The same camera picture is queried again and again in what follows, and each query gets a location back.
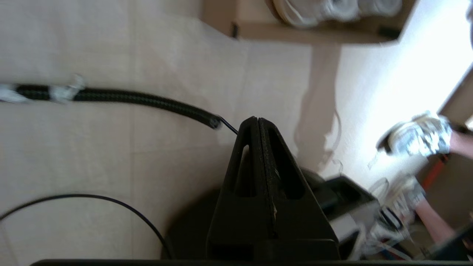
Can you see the person's bare lower leg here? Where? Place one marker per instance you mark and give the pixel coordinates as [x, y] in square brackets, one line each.
[436, 221]
[462, 144]

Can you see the grey white worn sneaker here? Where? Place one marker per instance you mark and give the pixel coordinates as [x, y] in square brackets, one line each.
[399, 210]
[417, 136]

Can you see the white tape wrap with tail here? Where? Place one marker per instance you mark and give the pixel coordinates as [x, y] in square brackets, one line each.
[64, 92]

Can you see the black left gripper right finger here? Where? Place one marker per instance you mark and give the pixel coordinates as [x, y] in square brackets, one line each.
[303, 221]

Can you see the brown wooden furniture board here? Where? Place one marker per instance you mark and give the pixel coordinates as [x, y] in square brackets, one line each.
[458, 99]

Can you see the orange red rod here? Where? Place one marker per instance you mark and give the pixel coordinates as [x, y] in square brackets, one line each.
[434, 173]

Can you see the grey black robot base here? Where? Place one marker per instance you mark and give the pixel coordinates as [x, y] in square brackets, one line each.
[347, 199]

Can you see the flat white tape wrap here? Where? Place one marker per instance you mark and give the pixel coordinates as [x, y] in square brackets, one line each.
[11, 94]

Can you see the white lace-up sneaker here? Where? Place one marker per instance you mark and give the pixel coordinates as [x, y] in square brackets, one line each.
[332, 9]

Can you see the brown cardboard shoe box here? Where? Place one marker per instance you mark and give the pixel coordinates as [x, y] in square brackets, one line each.
[251, 33]

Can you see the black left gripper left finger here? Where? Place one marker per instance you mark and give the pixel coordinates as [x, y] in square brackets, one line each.
[229, 221]

